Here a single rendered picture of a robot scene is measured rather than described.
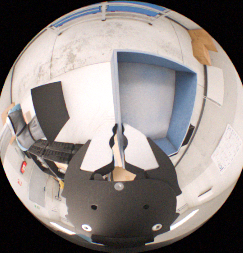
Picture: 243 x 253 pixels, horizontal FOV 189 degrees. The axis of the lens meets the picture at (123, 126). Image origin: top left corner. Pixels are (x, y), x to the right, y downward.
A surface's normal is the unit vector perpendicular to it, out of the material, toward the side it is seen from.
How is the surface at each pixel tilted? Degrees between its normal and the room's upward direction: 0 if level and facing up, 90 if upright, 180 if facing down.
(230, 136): 90
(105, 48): 0
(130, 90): 1
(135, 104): 1
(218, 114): 90
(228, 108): 90
